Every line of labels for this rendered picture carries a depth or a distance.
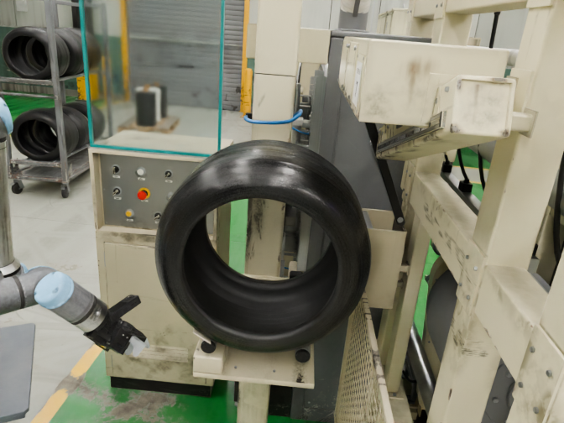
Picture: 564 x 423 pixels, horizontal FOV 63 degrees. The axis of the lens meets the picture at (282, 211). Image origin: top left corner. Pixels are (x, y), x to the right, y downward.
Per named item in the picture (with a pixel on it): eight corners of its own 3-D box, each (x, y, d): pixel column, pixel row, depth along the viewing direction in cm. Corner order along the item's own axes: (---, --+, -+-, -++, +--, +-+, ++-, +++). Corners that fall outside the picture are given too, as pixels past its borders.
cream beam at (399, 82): (336, 86, 142) (342, 36, 136) (418, 94, 141) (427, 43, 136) (353, 122, 85) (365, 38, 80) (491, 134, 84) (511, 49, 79)
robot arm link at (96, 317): (82, 294, 127) (104, 295, 122) (95, 302, 130) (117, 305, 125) (64, 323, 122) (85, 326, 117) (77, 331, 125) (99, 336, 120)
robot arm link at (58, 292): (51, 264, 120) (67, 274, 113) (86, 289, 128) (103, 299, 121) (25, 295, 116) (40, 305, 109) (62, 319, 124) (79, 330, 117)
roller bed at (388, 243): (346, 278, 181) (357, 207, 170) (383, 281, 181) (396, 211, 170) (350, 305, 163) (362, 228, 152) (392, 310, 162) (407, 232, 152)
